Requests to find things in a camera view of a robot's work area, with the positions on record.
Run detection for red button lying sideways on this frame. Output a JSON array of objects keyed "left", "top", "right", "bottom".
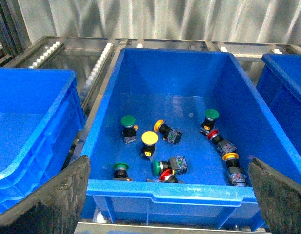
[{"left": 207, "top": 129, "right": 237, "bottom": 156}]

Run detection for lower blue bin far left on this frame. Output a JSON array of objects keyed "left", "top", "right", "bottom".
[{"left": 0, "top": 68, "right": 87, "bottom": 214}]

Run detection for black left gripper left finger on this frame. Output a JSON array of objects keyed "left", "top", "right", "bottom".
[{"left": 0, "top": 155, "right": 91, "bottom": 234}]

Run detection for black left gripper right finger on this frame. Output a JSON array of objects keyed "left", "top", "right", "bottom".
[{"left": 248, "top": 158, "right": 301, "bottom": 234}]

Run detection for roller track left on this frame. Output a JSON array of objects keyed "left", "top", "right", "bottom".
[{"left": 80, "top": 42, "right": 114, "bottom": 100}]

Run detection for red button near front wall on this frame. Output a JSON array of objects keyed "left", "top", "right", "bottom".
[{"left": 146, "top": 169, "right": 184, "bottom": 184}]

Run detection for yellow button lying sideways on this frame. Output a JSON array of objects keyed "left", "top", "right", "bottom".
[{"left": 154, "top": 119, "right": 182, "bottom": 144}]

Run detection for yellow button by bin wall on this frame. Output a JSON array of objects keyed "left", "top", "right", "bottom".
[{"left": 222, "top": 152, "right": 248, "bottom": 187}]

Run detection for green button with contact block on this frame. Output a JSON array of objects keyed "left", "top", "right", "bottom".
[{"left": 152, "top": 156, "right": 188, "bottom": 176}]

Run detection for green button near front wall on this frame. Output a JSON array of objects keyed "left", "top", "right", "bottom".
[{"left": 113, "top": 162, "right": 133, "bottom": 181}]

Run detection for yellow mushroom push button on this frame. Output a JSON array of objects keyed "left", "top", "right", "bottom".
[{"left": 141, "top": 131, "right": 159, "bottom": 161}]

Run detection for steel front shelf rail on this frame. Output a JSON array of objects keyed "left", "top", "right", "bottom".
[{"left": 74, "top": 222, "right": 268, "bottom": 234}]

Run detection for green button far left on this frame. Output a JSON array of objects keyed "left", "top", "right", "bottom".
[{"left": 120, "top": 115, "right": 138, "bottom": 144}]

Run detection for green button at right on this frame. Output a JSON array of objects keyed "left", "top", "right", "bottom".
[{"left": 200, "top": 109, "right": 220, "bottom": 136}]

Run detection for large empty blue bin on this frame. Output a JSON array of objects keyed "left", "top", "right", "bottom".
[{"left": 257, "top": 54, "right": 301, "bottom": 156}]

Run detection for blue source bin with buttons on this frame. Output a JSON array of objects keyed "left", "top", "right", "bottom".
[{"left": 81, "top": 48, "right": 301, "bottom": 230}]

